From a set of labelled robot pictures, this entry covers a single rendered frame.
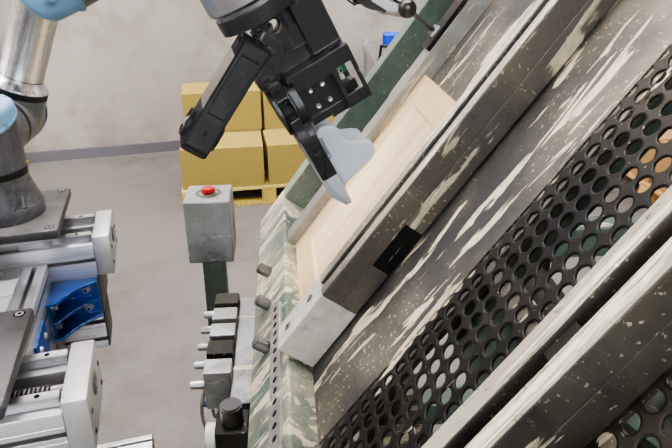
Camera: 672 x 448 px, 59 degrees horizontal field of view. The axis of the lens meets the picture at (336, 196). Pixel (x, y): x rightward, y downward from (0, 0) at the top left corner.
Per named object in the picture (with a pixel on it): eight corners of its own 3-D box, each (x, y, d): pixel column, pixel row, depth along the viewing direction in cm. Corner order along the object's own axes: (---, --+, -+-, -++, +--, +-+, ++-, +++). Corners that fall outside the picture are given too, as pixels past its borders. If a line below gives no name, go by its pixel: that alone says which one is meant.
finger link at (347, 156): (398, 189, 58) (357, 109, 54) (346, 221, 58) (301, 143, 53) (387, 177, 61) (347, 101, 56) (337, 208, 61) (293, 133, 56)
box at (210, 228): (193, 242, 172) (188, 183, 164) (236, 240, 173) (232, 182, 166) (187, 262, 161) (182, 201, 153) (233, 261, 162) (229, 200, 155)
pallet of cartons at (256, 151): (177, 172, 433) (167, 83, 408) (328, 157, 463) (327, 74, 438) (184, 216, 364) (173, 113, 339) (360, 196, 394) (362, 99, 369)
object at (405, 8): (427, 37, 130) (390, 8, 120) (438, 22, 128) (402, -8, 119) (437, 45, 127) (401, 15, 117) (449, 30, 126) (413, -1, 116)
